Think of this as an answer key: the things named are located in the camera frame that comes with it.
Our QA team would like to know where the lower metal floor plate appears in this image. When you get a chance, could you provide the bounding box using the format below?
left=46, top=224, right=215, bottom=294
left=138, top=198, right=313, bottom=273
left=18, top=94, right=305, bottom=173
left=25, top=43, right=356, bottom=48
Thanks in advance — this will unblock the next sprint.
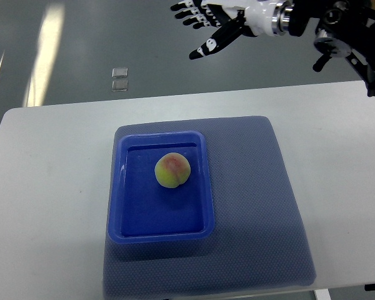
left=111, top=79, right=129, bottom=92

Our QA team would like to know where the metal floor plate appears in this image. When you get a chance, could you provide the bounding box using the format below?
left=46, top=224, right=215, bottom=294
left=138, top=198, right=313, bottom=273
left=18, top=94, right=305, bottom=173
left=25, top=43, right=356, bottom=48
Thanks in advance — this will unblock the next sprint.
left=111, top=79, right=129, bottom=92
left=112, top=67, right=128, bottom=78

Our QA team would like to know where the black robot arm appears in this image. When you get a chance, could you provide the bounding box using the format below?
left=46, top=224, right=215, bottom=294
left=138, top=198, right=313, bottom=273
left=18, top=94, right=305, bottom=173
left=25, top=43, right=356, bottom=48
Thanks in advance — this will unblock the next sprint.
left=272, top=1, right=375, bottom=97

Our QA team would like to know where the green pink peach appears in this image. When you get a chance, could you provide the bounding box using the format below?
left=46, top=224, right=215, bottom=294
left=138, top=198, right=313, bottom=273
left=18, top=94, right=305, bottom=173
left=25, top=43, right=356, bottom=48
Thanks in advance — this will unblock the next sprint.
left=154, top=152, right=191, bottom=188

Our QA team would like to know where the grey blue textured mat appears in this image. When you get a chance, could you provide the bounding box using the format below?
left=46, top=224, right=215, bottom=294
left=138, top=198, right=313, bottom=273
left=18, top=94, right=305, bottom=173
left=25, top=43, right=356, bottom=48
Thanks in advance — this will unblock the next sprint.
left=102, top=116, right=316, bottom=299

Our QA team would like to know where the upper metal floor plate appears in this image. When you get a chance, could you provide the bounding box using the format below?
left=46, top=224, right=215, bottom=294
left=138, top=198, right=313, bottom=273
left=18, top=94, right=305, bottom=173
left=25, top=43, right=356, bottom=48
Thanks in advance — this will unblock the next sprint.
left=112, top=67, right=128, bottom=78

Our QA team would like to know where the blue plastic tray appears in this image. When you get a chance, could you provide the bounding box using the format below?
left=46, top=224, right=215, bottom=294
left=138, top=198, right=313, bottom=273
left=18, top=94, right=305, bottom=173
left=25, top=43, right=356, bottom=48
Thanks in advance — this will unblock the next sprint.
left=107, top=131, right=215, bottom=245

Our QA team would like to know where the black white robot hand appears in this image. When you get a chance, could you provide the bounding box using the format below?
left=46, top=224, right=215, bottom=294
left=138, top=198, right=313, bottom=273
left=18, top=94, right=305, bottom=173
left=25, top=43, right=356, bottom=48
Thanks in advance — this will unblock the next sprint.
left=170, top=1, right=278, bottom=60

